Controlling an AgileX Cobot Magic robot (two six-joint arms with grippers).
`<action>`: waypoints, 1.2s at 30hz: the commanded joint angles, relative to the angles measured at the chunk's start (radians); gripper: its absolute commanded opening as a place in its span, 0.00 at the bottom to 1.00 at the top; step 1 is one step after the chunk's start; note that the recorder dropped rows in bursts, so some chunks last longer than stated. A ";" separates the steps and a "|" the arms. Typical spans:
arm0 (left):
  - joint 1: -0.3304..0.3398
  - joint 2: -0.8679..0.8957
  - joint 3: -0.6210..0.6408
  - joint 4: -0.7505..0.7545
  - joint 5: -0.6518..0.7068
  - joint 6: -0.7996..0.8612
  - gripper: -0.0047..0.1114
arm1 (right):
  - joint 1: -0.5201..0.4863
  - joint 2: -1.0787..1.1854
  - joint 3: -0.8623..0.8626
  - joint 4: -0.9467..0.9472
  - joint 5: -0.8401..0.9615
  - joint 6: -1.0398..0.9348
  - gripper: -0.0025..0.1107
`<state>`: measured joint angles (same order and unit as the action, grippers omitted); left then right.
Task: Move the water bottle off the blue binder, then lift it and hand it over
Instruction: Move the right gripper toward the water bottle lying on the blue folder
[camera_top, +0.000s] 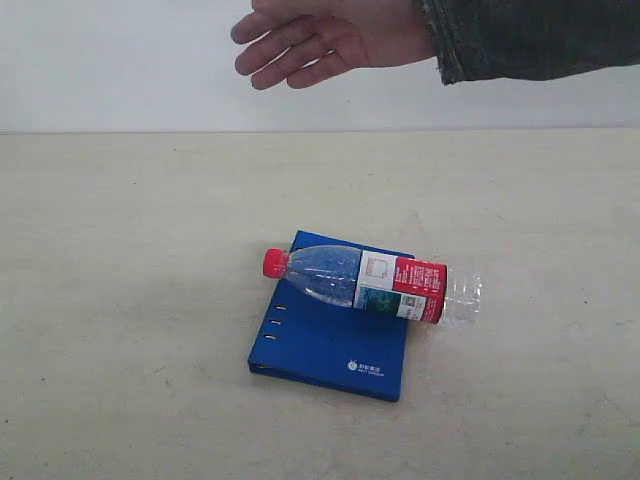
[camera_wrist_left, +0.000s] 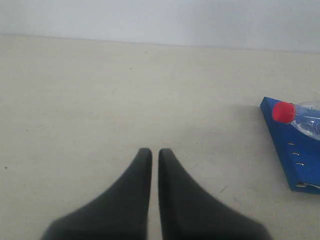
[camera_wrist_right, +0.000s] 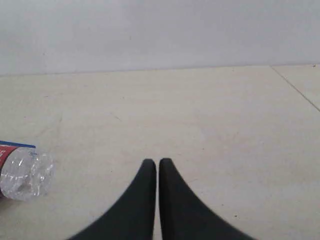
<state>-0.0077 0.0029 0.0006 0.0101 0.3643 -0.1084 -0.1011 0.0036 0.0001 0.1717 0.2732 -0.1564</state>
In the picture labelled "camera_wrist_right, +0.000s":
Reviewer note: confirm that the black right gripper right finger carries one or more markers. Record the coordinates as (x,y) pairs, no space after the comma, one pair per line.
(183,216)

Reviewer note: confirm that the clear plastic water bottle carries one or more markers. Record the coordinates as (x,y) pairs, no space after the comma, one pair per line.
(25,172)

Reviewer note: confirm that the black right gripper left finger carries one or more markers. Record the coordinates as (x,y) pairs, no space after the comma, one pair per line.
(132,216)

